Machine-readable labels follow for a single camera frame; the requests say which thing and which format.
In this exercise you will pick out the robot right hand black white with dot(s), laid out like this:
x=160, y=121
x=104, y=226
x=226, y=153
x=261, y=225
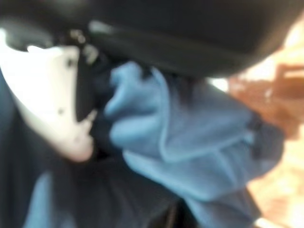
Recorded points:
x=178, y=31

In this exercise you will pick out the navy blue garment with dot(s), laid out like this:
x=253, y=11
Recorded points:
x=190, y=133

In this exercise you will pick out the brown wicker laundry basket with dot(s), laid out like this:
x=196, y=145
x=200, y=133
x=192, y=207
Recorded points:
x=280, y=99

